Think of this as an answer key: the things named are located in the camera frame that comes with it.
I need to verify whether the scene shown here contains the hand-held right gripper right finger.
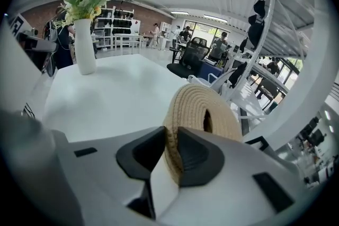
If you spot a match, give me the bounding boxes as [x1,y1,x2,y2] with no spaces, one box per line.
[158,126,308,225]

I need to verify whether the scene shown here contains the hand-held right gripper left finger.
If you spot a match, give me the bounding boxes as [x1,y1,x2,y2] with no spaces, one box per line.
[57,126,166,224]

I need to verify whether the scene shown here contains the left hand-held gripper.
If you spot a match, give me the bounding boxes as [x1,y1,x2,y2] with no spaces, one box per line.
[9,14,58,75]

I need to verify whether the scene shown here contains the cream round lid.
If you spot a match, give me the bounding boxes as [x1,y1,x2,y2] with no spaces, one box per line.
[163,83,243,191]

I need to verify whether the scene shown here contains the white ceramic vase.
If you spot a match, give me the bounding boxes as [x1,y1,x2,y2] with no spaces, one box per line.
[73,18,97,75]

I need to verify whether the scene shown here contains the white storage shelf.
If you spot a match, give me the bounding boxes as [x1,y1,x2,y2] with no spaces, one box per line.
[94,6,135,50]

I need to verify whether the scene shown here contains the blue storage bin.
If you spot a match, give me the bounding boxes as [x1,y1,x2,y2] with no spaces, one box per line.
[200,59,226,80]

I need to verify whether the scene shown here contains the black mesh office chair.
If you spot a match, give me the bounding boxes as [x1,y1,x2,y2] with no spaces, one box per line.
[166,36,211,79]

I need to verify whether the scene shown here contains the large glass window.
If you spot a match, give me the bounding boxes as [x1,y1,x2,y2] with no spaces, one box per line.
[192,21,231,44]

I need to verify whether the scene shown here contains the ceiling tube light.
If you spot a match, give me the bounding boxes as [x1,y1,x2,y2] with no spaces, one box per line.
[203,14,228,23]

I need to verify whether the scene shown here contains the black desk cables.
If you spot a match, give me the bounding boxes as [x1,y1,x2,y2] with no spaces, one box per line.
[22,102,35,119]

